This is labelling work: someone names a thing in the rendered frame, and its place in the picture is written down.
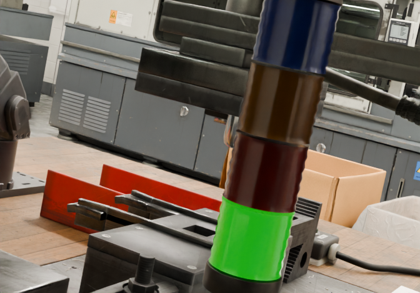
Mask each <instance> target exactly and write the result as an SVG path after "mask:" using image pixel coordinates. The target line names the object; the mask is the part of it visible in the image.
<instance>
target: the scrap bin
mask: <svg viewBox="0 0 420 293"><path fill-rule="evenodd" d="M132 190H137V191H139V192H142V193H144V194H147V195H149V196H152V197H155V198H156V199H160V200H162V201H166V202H170V203H172V204H175V205H178V206H181V207H185V208H187V209H190V210H193V211H195V210H198V209H203V208H207V209H210V210H213V211H216V212H220V209H219V208H220V206H221V204H222V201H221V200H219V199H215V198H212V197H209V196H205V195H203V194H199V193H197V192H193V191H190V190H187V189H183V188H181V187H178V186H174V185H171V184H168V183H165V182H161V181H158V180H155V179H152V178H149V177H146V176H142V175H140V174H136V173H133V172H130V171H126V170H124V169H120V168H118V167H114V166H110V165H108V164H103V166H102V172H101V178H100V182H99V185H97V184H93V183H91V182H88V181H84V180H82V179H78V178H76V177H73V176H69V175H67V174H63V173H61V172H58V171H54V170H52V169H48V170H47V177H46V184H45V188H44V194H43V199H42V205H41V212H40V216H41V217H45V218H47V219H50V220H52V221H55V222H58V223H60V224H64V225H65V226H69V227H72V228H74V229H77V230H79V231H82V232H85V233H87V234H93V233H97V232H99V231H95V230H92V229H88V228H85V227H81V226H77V225H75V224H74V220H75V216H76V212H68V211H67V204H71V203H75V202H78V200H79V199H80V198H83V199H87V200H90V201H94V202H98V203H101V204H105V205H108V206H110V207H115V208H117V209H120V210H123V211H126V212H127V211H128V207H129V206H127V205H125V204H115V200H114V197H115V196H120V195H124V194H131V191H132Z"/></svg>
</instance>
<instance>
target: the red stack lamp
mask: <svg viewBox="0 0 420 293"><path fill-rule="evenodd" d="M309 147H310V145H309V144H296V143H290V142H283V141H277V140H274V139H268V138H265V137H260V136H256V135H253V134H250V133H247V132H244V131H241V130H239V129H236V137H235V139H234V147H233V149H232V151H231V156H232V158H231V160H230V161H229V170H228V172H227V179H226V182H225V190H224V192H223V194H222V195H223V196H224V197H225V198H226V199H228V200H230V201H232V202H235V203H236V204H240V205H242V206H246V207H250V208H253V209H257V210H261V211H268V212H277V213H292V212H295V211H296V203H297V201H298V193H299V191H300V189H301V181H302V179H303V171H304V169H305V162H306V159H307V158H308V149H309Z"/></svg>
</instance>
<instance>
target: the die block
mask: <svg viewBox="0 0 420 293"><path fill-rule="evenodd" d="M289 250H290V247H287V248H286V256H285V258H284V260H283V262H284V265H283V267H282V269H281V275H282V283H283V277H284V273H285V269H286V264H287V261H288V255H289ZM136 270H137V265H136V264H132V263H130V262H127V261H124V260H122V259H119V258H117V257H114V256H111V255H109V254H106V253H104V252H101V251H98V250H95V249H93V248H91V247H87V251H86V257H85V261H84V267H83V272H82V277H81V284H80V288H79V293H90V292H94V291H96V290H99V289H102V288H105V287H108V286H111V285H114V284H117V283H120V282H123V281H126V280H129V279H130V278H133V277H135V276H136ZM152 277H157V278H159V279H162V280H164V281H167V282H170V283H172V284H175V286H176V287H177V288H178V289H179V292H178V293H211V292H209V291H208V290H207V289H206V288H205V287H204V286H203V282H200V283H198V284H196V285H193V286H190V285H188V284H185V283H183V282H180V281H177V280H175V279H172V278H170V277H167V276H164V275H162V274H158V273H157V272H154V271H153V272H152ZM282 283H281V286H282ZM280 291H281V289H280ZM279 293H280V292H279Z"/></svg>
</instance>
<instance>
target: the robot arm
mask: <svg viewBox="0 0 420 293"><path fill-rule="evenodd" d="M30 118H31V112H30V108H29V103H28V100H27V98H26V92H25V90H24V87H23V84H22V82H21V78H20V76H19V73H18V72H17V71H12V70H9V66H8V64H7V62H6V61H5V60H4V58H3V57H2V56H1V55H0V198H5V197H14V196H23V195H28V194H37V193H42V192H44V188H45V184H46V181H45V180H42V179H39V178H37V177H33V176H30V175H28V174H25V173H22V172H19V171H17V172H13V169H14V163H15V158H16V151H17V147H18V140H19V139H29V138H30V134H31V130H30V126H29V120H30Z"/></svg>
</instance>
